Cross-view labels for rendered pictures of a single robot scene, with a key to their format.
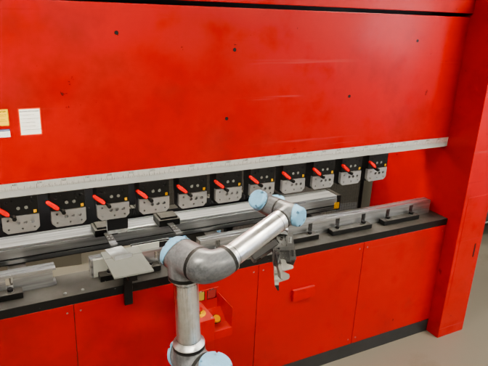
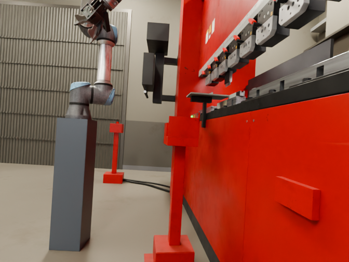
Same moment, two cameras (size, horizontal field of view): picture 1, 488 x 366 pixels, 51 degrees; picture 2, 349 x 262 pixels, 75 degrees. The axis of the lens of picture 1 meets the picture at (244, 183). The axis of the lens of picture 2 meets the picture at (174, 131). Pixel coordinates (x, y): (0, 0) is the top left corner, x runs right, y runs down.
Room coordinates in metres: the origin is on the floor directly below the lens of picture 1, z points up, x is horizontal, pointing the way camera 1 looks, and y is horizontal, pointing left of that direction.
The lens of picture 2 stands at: (2.55, -1.04, 0.73)
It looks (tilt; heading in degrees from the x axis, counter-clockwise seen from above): 0 degrees down; 112
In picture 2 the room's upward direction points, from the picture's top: 3 degrees clockwise
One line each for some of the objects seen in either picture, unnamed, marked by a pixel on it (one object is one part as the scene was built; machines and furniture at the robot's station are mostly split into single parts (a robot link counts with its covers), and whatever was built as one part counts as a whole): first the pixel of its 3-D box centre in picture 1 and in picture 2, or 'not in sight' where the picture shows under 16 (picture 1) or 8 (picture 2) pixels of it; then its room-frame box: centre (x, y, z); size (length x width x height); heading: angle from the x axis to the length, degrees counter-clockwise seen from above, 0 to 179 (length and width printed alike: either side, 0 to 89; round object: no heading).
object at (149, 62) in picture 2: not in sight; (149, 73); (1.20, 1.40, 1.42); 0.45 x 0.12 x 0.36; 115
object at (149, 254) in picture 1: (129, 259); (229, 107); (2.30, 0.55, 0.92); 0.39 x 0.06 x 0.10; 118
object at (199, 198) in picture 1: (189, 189); (253, 40); (2.45, 0.27, 1.26); 0.15 x 0.09 x 0.17; 118
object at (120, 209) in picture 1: (110, 199); (227, 62); (2.26, 0.62, 1.26); 0.15 x 0.09 x 0.17; 118
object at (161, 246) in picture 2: not in sight; (168, 253); (2.08, 0.14, 0.06); 0.25 x 0.20 x 0.12; 30
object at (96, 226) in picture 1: (107, 232); not in sight; (2.42, 0.69, 1.01); 0.26 x 0.12 x 0.05; 28
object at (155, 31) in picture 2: not in sight; (156, 66); (1.25, 1.48, 1.52); 0.51 x 0.25 x 0.85; 115
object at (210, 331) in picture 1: (206, 315); (180, 128); (2.11, 0.15, 0.75); 0.20 x 0.16 x 0.18; 120
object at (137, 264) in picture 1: (126, 261); (206, 96); (2.15, 0.53, 1.00); 0.26 x 0.18 x 0.01; 28
